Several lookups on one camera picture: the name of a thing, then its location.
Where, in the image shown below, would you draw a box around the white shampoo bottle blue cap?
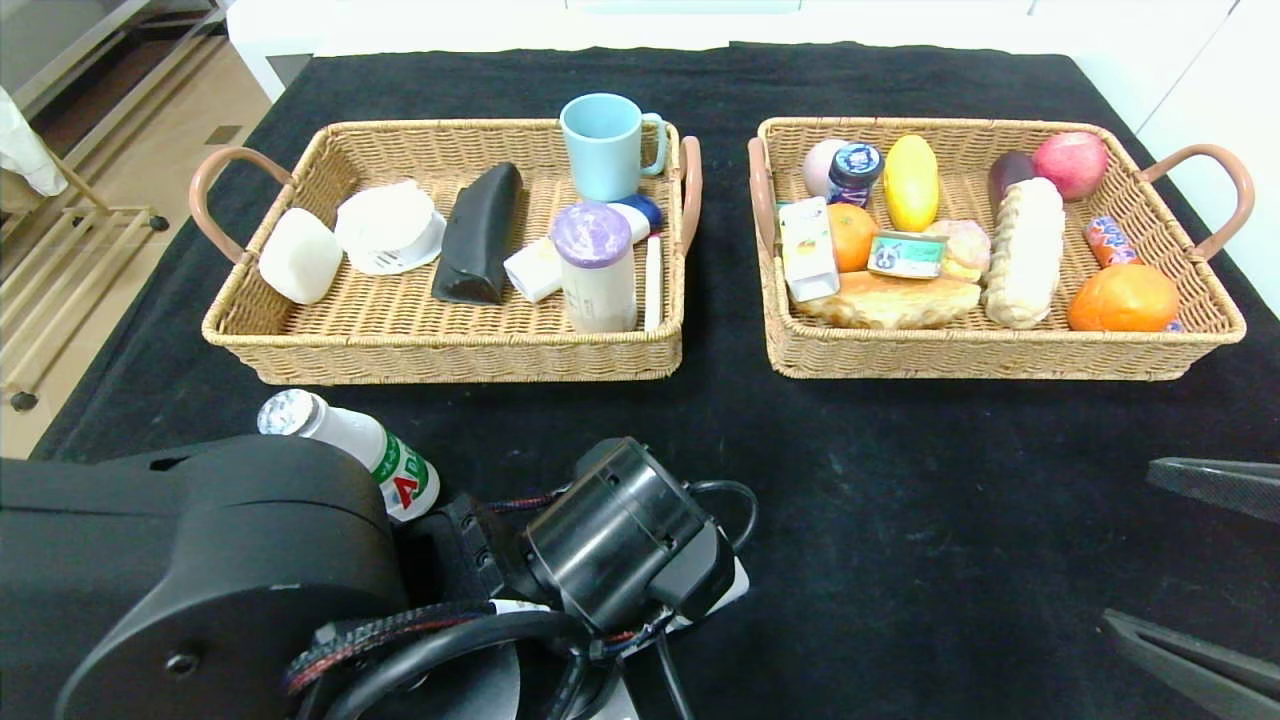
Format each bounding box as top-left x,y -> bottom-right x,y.
503,193 -> 665,304

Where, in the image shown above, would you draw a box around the white flat stick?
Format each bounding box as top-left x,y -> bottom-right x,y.
643,235 -> 665,333

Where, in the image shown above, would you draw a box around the gold metal wheeled rack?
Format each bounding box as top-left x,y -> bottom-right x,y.
0,150 -> 171,414

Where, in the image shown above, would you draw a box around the light blue mug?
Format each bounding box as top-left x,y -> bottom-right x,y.
559,93 -> 669,203

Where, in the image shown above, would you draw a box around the white plastic cup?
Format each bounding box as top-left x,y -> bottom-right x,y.
334,180 -> 448,277

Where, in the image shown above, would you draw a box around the long cream toy bread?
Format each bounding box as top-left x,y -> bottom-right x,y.
982,177 -> 1066,331

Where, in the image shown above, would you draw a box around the black glasses pouch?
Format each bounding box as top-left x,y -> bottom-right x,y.
432,162 -> 524,306

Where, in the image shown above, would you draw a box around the white soap bar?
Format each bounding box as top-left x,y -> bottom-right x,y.
258,207 -> 344,307

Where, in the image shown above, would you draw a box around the teal pull-tab tin can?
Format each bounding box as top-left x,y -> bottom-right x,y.
867,231 -> 947,280

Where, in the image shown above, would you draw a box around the toy croissant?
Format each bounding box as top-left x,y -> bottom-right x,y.
795,270 -> 983,331

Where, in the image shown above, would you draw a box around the orange candy tube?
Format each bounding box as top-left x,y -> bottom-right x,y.
1084,216 -> 1141,269

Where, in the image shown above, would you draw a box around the small toy orange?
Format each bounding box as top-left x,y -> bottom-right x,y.
825,203 -> 881,274

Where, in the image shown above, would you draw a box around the dark purple toy plum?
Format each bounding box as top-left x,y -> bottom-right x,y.
988,150 -> 1036,206

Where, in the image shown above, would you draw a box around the yellow juice carton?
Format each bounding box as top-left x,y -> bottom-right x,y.
778,197 -> 841,304

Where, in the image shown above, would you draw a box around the grey low shelf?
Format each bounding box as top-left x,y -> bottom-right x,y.
0,0 -> 233,161

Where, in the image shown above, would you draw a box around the white canister purple lid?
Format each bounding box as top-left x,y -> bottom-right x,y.
551,202 -> 638,334

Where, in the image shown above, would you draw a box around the pink and yellow toy bun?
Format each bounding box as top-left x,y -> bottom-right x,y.
925,219 -> 991,284

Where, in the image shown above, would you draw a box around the wicker basket brown handles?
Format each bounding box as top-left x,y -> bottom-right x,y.
188,118 -> 703,387
747,117 -> 1255,383

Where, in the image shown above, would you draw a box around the jar with dark blue lid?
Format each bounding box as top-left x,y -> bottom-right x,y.
826,141 -> 886,208

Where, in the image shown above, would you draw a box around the large toy orange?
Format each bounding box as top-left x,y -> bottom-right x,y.
1066,263 -> 1181,333

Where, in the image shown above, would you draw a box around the yellow toy mango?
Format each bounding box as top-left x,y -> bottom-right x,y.
884,134 -> 941,233

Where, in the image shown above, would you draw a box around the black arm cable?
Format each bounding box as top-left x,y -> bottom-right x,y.
285,480 -> 758,720

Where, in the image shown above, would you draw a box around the white milk drink bottle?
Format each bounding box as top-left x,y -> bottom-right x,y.
257,389 -> 441,523

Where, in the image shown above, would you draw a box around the white hanging cloth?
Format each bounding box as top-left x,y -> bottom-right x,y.
0,88 -> 69,198

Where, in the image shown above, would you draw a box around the pale pink toy egg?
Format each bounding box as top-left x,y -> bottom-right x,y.
802,139 -> 851,198

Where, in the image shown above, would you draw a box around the red toy apple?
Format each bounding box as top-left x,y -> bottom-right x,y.
1031,132 -> 1109,203

